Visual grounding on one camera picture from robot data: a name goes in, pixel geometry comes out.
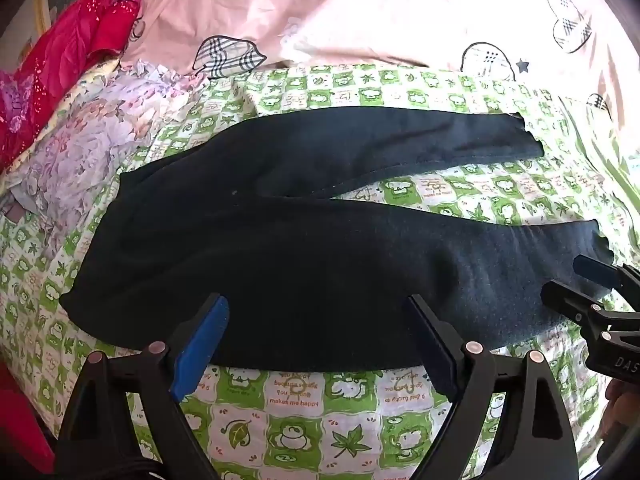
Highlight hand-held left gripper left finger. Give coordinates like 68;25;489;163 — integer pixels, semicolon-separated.
52;293;231;480

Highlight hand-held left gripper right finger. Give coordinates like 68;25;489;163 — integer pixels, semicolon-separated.
406;294;582;480

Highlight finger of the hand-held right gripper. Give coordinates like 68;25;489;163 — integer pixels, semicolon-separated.
540;281;640;349
573;254;640;307

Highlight black pants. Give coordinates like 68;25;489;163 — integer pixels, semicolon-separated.
59;107;613;372

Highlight person's right hand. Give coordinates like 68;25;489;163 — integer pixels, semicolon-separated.
602;377;640;456

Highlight green checkered bed sheet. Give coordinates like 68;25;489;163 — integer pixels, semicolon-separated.
0;62;640;480

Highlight red object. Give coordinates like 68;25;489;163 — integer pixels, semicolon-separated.
0;345;56;480

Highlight pale floral blanket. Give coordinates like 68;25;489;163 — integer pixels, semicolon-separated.
0;57;201;221

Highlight red floral cloth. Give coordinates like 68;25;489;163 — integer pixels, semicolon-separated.
0;0;148;171

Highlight pink quilt with heart print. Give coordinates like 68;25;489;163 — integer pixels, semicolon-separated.
125;0;640;131

